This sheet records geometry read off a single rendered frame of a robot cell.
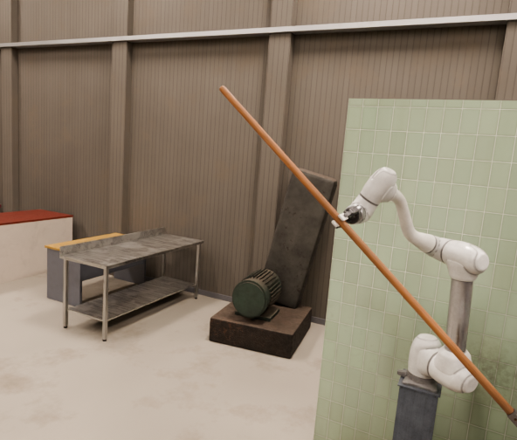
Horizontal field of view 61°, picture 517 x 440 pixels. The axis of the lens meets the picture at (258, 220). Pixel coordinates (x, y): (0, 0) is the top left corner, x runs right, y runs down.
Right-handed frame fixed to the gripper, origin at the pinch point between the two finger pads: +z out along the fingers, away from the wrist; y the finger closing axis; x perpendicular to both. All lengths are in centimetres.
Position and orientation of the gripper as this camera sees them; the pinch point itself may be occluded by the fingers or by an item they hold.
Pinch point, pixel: (340, 220)
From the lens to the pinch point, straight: 180.1
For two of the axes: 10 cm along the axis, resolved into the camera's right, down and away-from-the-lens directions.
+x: -6.3, -7.4, 2.3
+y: -6.3, 6.6, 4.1
